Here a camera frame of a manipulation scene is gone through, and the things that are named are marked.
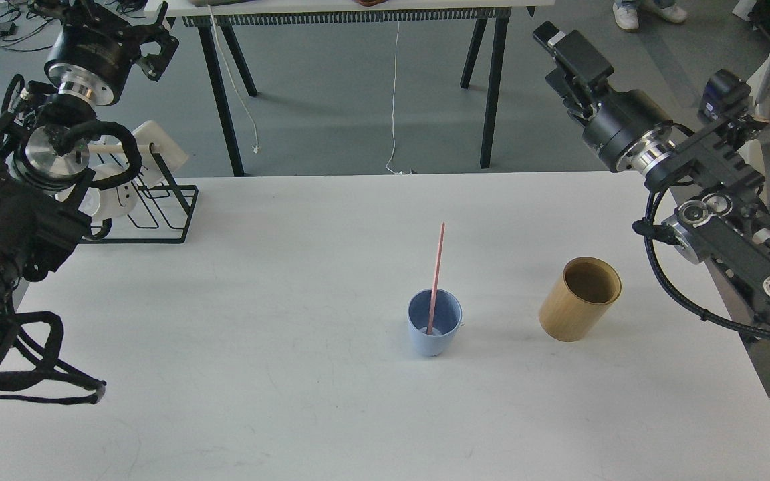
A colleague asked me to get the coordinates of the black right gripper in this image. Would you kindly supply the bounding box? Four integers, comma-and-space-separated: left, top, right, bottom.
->
533, 21, 672, 172

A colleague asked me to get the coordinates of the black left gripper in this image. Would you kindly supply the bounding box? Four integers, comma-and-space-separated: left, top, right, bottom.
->
27, 0, 180, 108

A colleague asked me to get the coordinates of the pink chopstick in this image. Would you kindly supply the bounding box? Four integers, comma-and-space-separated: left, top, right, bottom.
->
426, 222, 446, 335

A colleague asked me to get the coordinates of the blue plastic cup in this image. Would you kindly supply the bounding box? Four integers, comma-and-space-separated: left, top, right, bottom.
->
407, 289, 463, 357

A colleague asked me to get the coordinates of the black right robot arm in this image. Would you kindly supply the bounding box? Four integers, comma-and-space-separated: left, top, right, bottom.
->
533, 21, 770, 341

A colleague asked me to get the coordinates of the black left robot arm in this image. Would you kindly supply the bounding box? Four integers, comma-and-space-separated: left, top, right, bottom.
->
0, 1, 179, 405

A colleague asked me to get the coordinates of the person white shoe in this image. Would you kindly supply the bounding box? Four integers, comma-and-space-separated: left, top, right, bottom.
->
612, 1, 640, 33

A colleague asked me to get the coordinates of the white background table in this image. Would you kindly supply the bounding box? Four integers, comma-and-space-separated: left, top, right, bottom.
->
165, 1, 553, 177

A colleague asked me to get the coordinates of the white square board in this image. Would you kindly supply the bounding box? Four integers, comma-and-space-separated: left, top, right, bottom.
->
132, 120, 190, 188

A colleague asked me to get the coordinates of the wooden dowel rod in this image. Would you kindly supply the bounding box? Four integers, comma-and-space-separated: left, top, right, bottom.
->
88, 144, 159, 155

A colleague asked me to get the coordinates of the white plate in rack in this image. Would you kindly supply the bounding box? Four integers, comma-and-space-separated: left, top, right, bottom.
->
55, 164, 138, 222

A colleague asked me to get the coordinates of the bamboo cylinder holder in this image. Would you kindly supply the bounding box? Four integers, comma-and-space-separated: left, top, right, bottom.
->
538, 257, 622, 342

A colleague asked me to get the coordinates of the floor cables bundle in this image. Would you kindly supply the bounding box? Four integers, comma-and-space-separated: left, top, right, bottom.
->
0, 0, 65, 81

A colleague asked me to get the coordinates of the black wire dish rack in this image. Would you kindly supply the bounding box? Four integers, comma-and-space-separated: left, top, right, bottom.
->
82, 155, 199, 245

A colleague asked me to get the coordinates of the white hanging cable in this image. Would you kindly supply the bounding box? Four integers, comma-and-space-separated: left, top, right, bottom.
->
386, 21, 412, 176
209, 5, 261, 154

